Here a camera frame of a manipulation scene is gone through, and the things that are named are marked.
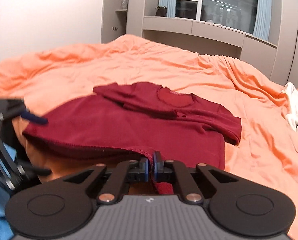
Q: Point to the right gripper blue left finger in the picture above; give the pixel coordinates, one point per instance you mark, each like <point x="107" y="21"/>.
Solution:
<point x="139" y="170"/>

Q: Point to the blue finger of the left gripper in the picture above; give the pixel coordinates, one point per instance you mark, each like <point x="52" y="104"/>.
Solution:
<point x="34" y="118"/>

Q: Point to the orange bed duvet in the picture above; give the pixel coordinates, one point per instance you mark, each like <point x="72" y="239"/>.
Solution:
<point x="268" y="150"/>

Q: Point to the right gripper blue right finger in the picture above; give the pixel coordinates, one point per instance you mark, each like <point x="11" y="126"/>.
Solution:
<point x="160" y="171"/>

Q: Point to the window with white frame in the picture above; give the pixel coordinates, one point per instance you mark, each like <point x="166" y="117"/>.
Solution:
<point x="236" y="14"/>

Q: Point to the dark bag on shelf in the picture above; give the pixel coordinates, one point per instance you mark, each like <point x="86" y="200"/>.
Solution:
<point x="161" y="11"/>

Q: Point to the dark red knit shirt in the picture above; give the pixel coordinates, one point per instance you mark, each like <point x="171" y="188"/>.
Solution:
<point x="122" y="122"/>

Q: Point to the light blue curtain right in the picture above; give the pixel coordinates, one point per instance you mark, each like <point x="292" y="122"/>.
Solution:
<point x="263" y="20"/>

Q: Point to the grey built-in wall cabinet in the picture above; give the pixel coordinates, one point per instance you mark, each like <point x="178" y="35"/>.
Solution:
<point x="276" y="58"/>

